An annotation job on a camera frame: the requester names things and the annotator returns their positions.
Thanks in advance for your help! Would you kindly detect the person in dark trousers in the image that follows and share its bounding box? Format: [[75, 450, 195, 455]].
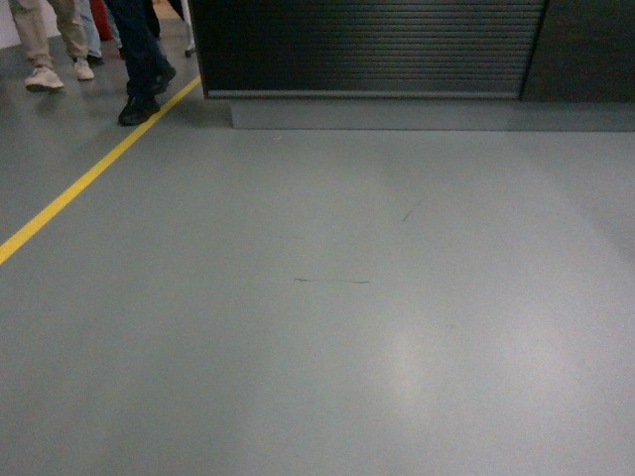
[[105, 0, 176, 127]]

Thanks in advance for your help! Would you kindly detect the person in light jeans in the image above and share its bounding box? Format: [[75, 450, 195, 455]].
[[78, 0, 123, 68]]

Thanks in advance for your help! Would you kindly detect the black checkout counter cabinet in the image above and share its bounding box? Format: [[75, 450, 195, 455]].
[[190, 1, 634, 132]]

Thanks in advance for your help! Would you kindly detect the red box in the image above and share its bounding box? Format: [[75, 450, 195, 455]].
[[90, 0, 113, 41]]

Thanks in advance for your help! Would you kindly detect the person in beige trousers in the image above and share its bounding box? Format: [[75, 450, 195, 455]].
[[8, 0, 95, 92]]

